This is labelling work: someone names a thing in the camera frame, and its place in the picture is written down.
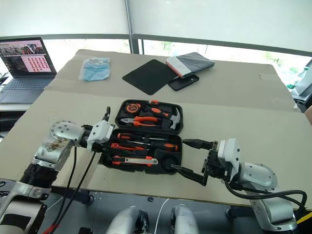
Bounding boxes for black electrical tape roll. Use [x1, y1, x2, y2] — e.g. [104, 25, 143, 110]
[161, 157, 181, 174]

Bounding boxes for orange black tape measure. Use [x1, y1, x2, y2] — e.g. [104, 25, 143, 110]
[125, 102, 142, 114]

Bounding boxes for orange black claw hammer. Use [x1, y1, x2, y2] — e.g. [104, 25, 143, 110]
[146, 104, 183, 130]

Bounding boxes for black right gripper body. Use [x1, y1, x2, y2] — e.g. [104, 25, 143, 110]
[201, 140, 232, 181]

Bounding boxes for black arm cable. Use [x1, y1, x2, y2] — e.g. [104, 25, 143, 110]
[46, 149, 98, 231]
[55, 145, 78, 229]
[224, 179, 309, 215]

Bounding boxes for black mouse pad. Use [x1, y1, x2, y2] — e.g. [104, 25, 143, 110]
[122, 59, 180, 96]

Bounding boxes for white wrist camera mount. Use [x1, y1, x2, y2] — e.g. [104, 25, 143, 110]
[217, 138, 242, 176]
[86, 121, 114, 152]

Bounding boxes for orange handled pliers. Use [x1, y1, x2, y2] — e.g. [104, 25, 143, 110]
[120, 116, 159, 128]

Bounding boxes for blue plastic bag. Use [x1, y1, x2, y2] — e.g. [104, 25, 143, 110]
[78, 57, 111, 82]

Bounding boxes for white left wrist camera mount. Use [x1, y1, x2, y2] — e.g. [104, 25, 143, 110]
[86, 121, 114, 152]

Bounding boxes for orange black slim screwdriver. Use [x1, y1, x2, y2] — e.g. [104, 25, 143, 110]
[110, 143, 150, 151]
[117, 133, 167, 141]

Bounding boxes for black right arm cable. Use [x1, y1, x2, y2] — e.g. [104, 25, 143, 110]
[224, 179, 309, 215]

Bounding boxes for orange silver utility knife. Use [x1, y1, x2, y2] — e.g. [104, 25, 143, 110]
[111, 156, 159, 167]

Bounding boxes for black table bracket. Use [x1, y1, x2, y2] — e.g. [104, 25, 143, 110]
[48, 187, 95, 205]
[225, 206, 254, 219]

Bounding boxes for silver rounded robot knee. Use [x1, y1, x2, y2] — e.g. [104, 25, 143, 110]
[170, 204, 200, 234]
[106, 206, 150, 234]

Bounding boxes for black tool case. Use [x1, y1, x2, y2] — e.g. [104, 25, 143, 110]
[98, 99, 184, 175]

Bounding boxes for thin white cable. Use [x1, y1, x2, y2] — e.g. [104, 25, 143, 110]
[155, 198, 170, 234]

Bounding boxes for grey window frame post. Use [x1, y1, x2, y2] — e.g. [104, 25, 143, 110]
[124, 0, 135, 54]

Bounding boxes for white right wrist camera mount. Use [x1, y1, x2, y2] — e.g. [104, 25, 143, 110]
[217, 138, 242, 176]

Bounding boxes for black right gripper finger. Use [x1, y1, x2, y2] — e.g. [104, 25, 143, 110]
[182, 138, 213, 150]
[171, 163, 208, 187]

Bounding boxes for grey open laptop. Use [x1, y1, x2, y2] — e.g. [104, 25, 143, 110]
[0, 37, 58, 104]

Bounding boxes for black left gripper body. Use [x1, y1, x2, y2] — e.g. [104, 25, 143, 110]
[91, 141, 110, 154]

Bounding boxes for orange black large screwdriver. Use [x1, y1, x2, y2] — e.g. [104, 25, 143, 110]
[126, 140, 180, 152]

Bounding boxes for black smartphone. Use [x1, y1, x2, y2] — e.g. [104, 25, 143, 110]
[167, 74, 200, 92]

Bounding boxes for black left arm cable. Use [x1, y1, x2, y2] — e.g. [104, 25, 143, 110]
[46, 149, 98, 231]
[55, 145, 78, 229]

